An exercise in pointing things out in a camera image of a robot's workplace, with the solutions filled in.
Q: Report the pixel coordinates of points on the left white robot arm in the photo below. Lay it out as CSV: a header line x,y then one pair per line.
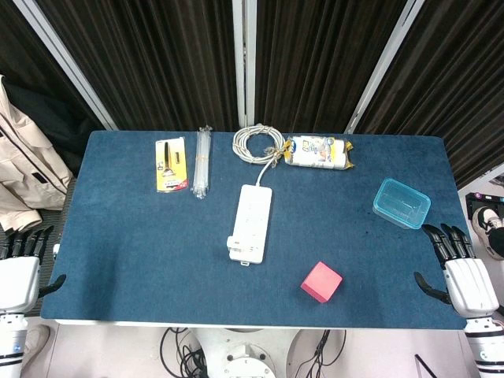
x,y
12,342

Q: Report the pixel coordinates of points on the beige shoe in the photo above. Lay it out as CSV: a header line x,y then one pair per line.
x,y
36,342

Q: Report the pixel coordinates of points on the yellow razor blister pack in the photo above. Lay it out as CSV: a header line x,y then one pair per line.
x,y
171,164

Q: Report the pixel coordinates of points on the white power strip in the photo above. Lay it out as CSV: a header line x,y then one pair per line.
x,y
250,223

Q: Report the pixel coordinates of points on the clear blue plastic container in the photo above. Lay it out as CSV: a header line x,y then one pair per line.
x,y
401,203

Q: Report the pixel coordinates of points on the white yellow snack package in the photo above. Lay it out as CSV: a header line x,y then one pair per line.
x,y
318,152

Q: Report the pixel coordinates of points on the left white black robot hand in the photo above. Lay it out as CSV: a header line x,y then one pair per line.
x,y
15,277

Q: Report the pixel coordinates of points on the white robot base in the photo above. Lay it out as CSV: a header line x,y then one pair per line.
x,y
246,354

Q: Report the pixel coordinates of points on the beige jacket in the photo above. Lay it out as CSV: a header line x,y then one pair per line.
x,y
23,165

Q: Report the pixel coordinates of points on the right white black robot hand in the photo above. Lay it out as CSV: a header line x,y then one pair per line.
x,y
468,281

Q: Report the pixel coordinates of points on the white plug adapter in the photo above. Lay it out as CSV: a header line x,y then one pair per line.
x,y
234,245

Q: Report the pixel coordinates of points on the white partition frame post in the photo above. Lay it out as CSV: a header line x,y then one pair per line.
x,y
244,63

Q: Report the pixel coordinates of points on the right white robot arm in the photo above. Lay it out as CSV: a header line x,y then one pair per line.
x,y
485,344

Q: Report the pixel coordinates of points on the pink cube block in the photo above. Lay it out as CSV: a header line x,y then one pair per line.
x,y
321,282

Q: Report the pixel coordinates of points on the blue felt table mat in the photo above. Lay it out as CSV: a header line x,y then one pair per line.
x,y
157,244

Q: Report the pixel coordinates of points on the clear plastic straw bundle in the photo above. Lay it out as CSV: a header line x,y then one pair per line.
x,y
202,162

